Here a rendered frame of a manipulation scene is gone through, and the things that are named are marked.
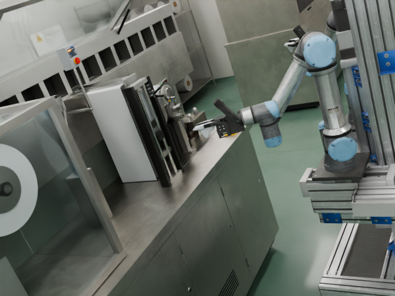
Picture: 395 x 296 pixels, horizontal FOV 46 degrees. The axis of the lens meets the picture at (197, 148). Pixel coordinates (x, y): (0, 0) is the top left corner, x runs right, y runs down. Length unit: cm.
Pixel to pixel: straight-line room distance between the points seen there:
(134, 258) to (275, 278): 129
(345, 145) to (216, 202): 80
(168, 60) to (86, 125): 96
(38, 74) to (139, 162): 67
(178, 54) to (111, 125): 114
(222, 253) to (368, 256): 77
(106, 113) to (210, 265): 94
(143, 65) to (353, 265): 172
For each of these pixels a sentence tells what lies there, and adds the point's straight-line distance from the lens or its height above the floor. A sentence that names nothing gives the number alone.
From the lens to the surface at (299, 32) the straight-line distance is 291.
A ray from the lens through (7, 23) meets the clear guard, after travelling 200.
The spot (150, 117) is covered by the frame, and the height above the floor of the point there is 125.
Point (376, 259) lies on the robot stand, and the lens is 265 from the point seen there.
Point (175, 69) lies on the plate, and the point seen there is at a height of 123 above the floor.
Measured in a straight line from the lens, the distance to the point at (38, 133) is 168.
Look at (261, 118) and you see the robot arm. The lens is 195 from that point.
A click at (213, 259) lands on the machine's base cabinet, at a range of 245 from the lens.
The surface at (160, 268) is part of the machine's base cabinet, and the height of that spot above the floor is 75.
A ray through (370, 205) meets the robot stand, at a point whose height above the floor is 72.
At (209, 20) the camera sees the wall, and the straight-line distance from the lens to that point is 751.
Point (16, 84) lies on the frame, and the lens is 235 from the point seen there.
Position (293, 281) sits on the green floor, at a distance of 295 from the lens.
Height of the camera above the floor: 186
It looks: 21 degrees down
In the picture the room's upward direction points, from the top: 20 degrees counter-clockwise
